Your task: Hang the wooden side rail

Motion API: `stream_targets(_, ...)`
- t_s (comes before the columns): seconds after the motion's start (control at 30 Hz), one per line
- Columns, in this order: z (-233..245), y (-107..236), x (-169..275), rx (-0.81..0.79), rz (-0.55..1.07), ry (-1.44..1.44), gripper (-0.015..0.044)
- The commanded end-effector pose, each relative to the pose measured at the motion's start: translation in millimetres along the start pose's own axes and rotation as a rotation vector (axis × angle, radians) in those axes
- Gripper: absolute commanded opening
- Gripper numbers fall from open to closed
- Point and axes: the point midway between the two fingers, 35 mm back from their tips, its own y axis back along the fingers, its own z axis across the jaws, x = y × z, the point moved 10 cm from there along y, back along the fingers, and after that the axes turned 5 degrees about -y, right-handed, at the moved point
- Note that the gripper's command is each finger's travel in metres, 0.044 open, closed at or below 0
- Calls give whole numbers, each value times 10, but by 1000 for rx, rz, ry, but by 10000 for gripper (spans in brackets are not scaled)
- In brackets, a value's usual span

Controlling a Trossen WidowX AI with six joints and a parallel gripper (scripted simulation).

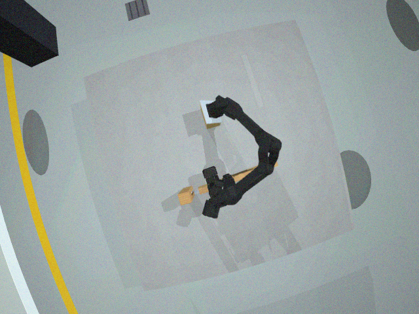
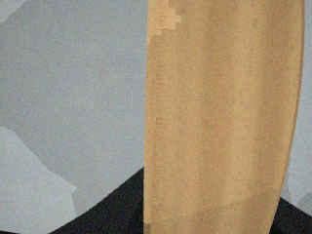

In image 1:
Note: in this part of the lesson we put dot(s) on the brown wooden post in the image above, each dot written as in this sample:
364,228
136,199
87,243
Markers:
186,195

